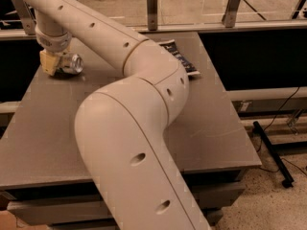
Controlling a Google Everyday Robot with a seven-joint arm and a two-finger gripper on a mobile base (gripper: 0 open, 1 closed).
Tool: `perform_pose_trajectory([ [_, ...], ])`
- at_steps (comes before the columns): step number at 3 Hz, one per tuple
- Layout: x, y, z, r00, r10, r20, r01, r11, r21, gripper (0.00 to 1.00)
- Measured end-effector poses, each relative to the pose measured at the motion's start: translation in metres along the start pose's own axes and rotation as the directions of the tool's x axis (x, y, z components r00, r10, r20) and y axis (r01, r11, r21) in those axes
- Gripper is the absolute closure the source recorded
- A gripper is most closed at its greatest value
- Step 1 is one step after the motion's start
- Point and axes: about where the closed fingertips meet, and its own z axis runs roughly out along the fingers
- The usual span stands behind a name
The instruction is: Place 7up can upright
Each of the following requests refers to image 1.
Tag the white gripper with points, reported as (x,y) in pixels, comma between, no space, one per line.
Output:
(54,42)

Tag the silver green 7up can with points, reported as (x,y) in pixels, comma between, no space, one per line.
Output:
(71,64)

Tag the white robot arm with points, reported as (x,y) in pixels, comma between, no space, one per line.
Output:
(119,127)

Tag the blue chip bag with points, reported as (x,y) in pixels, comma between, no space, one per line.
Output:
(188,67)

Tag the lower grey drawer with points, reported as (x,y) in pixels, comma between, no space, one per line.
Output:
(96,225)

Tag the black floor stand bar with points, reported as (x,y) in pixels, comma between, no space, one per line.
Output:
(288,180)

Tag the left metal railing bracket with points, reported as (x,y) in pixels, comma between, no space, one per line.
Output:
(26,17)

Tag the metal railing bracket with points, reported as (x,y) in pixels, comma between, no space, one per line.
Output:
(26,17)
(230,14)
(152,15)

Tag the middle metal railing bracket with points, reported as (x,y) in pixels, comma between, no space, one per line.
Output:
(152,15)

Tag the grey drawer with black handle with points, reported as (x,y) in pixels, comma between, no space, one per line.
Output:
(82,202)

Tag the right metal railing bracket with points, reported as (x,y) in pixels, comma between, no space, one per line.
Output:
(230,14)

